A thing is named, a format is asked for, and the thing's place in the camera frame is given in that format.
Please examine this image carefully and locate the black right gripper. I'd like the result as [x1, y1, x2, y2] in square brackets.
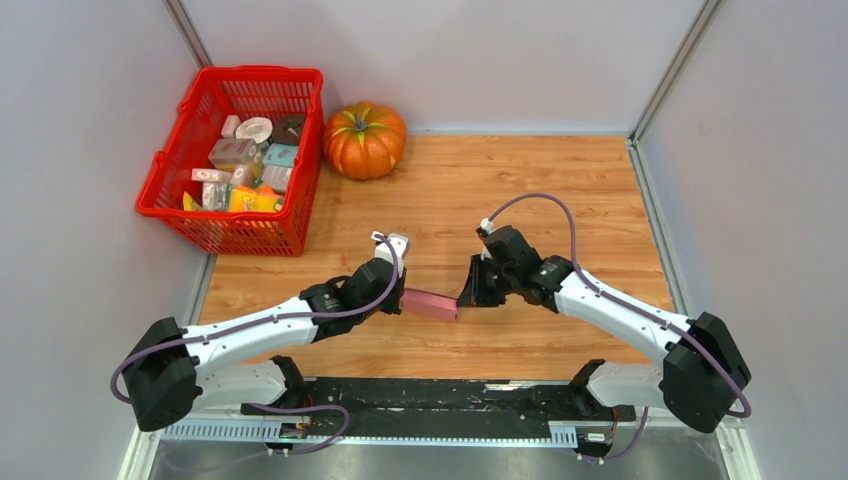
[455, 254, 518, 309]

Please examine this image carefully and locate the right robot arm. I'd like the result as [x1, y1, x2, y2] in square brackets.
[457, 222, 751, 433]

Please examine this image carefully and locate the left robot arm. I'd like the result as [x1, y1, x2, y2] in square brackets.
[110, 258, 406, 432]

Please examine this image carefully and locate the pale pink box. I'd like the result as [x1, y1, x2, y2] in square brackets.
[261, 165, 292, 195]

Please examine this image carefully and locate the teal small box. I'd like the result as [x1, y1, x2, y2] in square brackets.
[263, 143, 299, 169]

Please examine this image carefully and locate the grey pink carton box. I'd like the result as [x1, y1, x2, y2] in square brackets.
[207, 138, 258, 171]

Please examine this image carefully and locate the pink white small box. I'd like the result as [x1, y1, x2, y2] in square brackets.
[191, 168, 232, 183]

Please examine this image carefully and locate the yellow orange snack pack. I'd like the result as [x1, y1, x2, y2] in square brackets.
[227, 185, 285, 213]

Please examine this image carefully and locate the orange pumpkin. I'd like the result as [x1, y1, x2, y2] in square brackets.
[322, 101, 408, 180]

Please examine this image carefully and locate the brown round item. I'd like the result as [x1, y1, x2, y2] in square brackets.
[271, 114, 306, 146]

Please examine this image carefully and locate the red plastic shopping basket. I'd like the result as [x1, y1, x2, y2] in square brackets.
[136, 65, 324, 256]

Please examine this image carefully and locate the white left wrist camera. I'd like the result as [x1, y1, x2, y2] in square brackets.
[371, 231, 409, 277]

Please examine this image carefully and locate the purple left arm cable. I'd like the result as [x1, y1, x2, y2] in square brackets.
[109, 233, 403, 458]

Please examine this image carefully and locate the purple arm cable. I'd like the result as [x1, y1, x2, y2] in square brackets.
[486, 192, 754, 464]
[109, 233, 403, 458]

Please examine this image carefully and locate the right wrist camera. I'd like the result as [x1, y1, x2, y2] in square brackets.
[475, 217, 496, 241]

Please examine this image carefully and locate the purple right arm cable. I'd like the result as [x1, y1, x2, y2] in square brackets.
[486, 192, 754, 464]

